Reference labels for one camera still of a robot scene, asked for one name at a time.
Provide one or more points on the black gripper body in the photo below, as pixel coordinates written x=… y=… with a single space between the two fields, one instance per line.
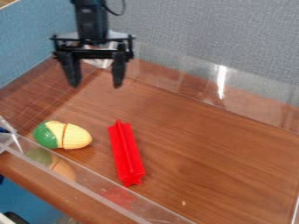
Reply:
x=92 y=32

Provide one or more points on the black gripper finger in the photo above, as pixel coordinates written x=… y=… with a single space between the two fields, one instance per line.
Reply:
x=70 y=67
x=118 y=67

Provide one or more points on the clear acrylic wall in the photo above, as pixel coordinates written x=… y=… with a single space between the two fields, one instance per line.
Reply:
x=249 y=95
x=76 y=189

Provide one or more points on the clear acrylic left bracket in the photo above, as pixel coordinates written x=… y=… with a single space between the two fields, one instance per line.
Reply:
x=8 y=136

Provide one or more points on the yellow green toy corn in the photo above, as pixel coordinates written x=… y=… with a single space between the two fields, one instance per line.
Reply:
x=54 y=135

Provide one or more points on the clear acrylic corner bracket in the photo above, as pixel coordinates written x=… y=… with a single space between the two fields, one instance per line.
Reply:
x=100 y=63

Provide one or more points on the clear acrylic back wall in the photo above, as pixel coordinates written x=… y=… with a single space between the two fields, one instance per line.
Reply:
x=249 y=95

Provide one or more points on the red star-shaped plastic bar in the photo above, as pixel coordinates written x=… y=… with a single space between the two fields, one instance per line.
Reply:
x=129 y=167

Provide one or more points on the clear acrylic front wall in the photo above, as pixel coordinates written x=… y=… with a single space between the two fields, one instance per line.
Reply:
x=76 y=189

